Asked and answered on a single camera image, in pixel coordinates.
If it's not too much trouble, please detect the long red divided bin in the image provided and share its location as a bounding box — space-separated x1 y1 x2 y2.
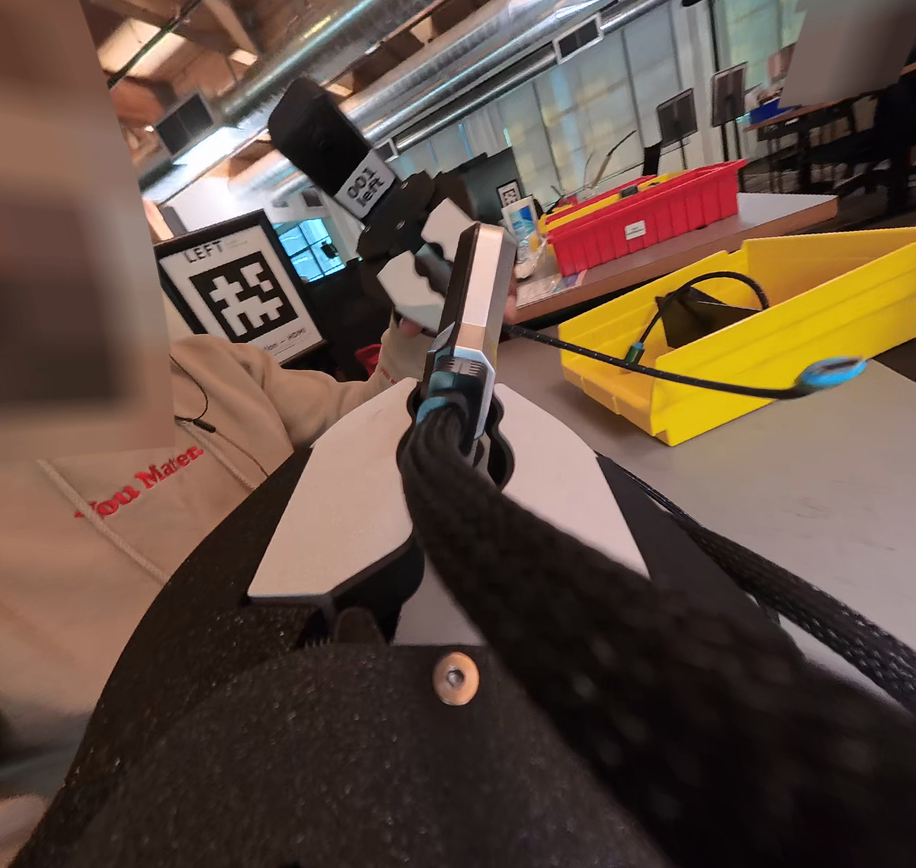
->
547 160 749 279

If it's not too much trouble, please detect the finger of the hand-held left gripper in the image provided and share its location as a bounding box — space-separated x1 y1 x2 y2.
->
375 248 453 334
421 197 479 255

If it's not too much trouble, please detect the person's left hand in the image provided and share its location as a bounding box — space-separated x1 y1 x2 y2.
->
388 313 441 345

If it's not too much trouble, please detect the black framed marker sign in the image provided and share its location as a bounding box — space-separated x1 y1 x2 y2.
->
152 208 328 367

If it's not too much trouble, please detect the person's beige hoodie torso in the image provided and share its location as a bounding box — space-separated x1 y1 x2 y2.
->
0 335 316 812

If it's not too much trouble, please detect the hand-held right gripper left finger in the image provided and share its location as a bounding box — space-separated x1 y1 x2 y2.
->
247 379 430 604

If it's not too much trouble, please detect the thin black clip wire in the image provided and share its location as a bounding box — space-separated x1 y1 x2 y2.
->
168 353 218 434

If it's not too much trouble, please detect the dark monitor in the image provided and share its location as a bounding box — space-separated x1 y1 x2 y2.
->
429 145 521 205

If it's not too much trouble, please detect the marker sign on stand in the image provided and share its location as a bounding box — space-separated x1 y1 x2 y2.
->
656 88 699 168
710 62 750 161

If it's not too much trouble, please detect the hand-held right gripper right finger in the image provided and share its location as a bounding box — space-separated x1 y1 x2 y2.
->
489 383 648 577

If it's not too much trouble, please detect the silver HDMI switch box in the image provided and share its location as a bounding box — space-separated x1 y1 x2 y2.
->
422 223 518 382

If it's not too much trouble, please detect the grey monitor back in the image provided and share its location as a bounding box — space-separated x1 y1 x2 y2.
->
779 0 916 108

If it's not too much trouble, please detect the person's left forearm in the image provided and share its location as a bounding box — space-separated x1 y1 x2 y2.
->
282 324 430 450

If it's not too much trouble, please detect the rectangular air vent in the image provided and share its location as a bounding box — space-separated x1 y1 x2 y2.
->
554 15 604 61
154 92 216 157

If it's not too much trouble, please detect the thick braided cable silver plug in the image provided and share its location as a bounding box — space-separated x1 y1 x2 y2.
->
397 349 916 868

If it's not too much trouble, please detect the silver air duct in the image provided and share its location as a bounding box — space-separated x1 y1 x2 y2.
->
218 0 717 121

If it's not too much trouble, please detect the yellow plastic bin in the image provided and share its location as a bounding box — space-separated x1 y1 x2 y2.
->
538 173 674 236
558 227 916 447

